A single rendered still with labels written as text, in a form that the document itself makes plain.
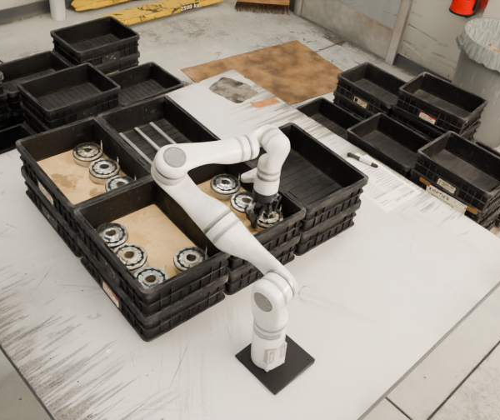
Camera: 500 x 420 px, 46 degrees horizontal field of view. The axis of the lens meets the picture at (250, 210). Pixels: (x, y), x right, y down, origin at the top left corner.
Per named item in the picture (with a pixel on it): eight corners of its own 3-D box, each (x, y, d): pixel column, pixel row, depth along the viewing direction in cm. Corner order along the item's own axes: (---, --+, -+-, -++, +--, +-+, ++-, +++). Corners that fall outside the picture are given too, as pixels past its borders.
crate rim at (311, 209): (369, 183, 204) (371, 177, 202) (307, 216, 188) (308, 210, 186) (291, 126, 225) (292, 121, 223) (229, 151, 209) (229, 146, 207)
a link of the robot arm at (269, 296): (277, 301, 144) (272, 342, 155) (300, 278, 149) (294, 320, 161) (247, 281, 148) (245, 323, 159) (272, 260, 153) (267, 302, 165)
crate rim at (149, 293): (233, 255, 172) (234, 249, 170) (144, 302, 156) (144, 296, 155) (157, 181, 193) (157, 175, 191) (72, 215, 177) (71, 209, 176)
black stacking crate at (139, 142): (226, 172, 215) (228, 147, 208) (157, 202, 200) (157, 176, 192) (164, 119, 236) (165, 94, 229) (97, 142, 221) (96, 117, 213)
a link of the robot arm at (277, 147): (287, 182, 174) (272, 164, 180) (296, 138, 164) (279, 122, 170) (267, 187, 171) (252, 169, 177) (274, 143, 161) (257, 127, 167)
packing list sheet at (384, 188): (423, 191, 237) (424, 190, 237) (390, 214, 225) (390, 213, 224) (360, 151, 254) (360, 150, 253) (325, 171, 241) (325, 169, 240)
